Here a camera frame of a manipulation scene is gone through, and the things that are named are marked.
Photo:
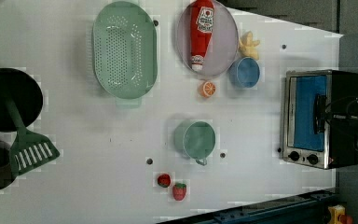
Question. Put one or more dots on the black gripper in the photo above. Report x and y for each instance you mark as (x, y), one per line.
(342, 114)

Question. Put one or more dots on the black toaster oven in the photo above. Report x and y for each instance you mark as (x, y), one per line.
(307, 139)

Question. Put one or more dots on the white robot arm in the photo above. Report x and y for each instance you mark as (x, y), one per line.
(352, 137)

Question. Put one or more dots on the yellow red clamp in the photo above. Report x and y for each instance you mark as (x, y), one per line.
(338, 215)

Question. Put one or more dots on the blue bowl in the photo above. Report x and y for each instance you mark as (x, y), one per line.
(244, 73)

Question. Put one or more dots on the yellow peeled banana toy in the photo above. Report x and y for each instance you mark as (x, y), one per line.
(248, 46)

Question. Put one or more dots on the grey round plate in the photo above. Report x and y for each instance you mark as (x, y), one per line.
(222, 49)

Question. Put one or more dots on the orange slice toy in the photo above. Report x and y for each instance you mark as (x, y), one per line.
(206, 89)

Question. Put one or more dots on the red ketchup bottle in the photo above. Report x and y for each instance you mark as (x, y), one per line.
(201, 30)

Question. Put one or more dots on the large red strawberry toy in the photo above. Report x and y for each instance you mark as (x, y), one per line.
(179, 191)

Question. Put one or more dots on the green plastic colander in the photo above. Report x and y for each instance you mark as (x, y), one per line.
(124, 49)

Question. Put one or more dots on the green slotted spatula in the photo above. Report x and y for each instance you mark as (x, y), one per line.
(29, 150)

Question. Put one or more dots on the large black cylinder holder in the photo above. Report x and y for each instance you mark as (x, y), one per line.
(26, 94)

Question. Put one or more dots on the dark blue frame rail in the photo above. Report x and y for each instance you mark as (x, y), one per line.
(307, 208)

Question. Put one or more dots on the green cup with handle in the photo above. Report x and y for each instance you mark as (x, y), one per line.
(196, 139)

